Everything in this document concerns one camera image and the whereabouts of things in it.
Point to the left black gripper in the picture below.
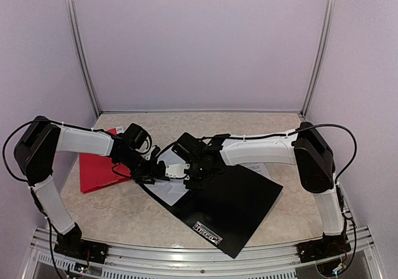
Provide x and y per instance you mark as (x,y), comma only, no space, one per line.
(150,173)

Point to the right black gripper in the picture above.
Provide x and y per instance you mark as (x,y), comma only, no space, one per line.
(199,184)

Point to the black folder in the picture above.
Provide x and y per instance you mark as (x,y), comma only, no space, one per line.
(229,210)

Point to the red folder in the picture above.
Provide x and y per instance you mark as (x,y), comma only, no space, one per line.
(97,172)

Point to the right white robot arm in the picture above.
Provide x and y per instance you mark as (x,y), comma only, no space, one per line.
(304,148)

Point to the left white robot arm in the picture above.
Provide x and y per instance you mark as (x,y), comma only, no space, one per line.
(36,150)

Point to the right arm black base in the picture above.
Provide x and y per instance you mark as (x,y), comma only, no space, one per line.
(326,247)

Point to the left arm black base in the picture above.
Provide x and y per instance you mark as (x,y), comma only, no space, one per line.
(71,244)

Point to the printed text sheet centre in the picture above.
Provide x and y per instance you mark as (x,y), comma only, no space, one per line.
(259,168)

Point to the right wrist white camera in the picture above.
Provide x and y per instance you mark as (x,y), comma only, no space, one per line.
(177,171)

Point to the aluminium front rail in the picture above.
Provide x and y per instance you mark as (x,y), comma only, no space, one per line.
(270,261)

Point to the left aluminium frame post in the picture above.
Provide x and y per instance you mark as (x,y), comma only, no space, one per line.
(81,56)

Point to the aluminium frame post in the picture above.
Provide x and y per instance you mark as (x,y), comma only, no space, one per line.
(319,56)
(81,56)

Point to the right aluminium frame post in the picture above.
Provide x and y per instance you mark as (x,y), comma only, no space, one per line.
(319,56)

